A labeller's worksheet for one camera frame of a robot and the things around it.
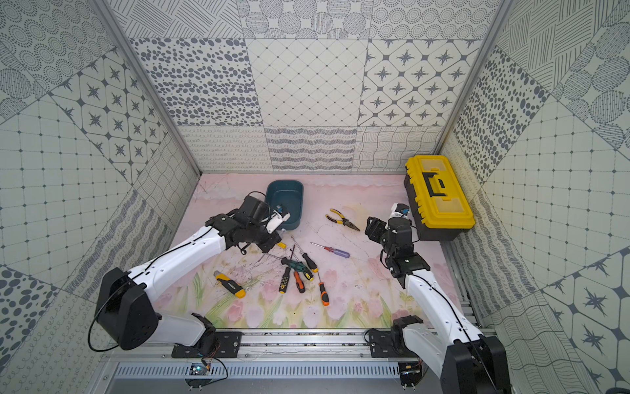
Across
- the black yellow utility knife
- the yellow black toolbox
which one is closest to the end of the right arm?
the yellow black toolbox

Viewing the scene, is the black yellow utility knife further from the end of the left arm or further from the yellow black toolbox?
the yellow black toolbox

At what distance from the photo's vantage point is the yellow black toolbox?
0.87 metres

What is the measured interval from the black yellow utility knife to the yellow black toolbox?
670mm

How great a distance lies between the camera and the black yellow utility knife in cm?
85

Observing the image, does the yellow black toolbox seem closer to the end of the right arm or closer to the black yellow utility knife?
the end of the right arm
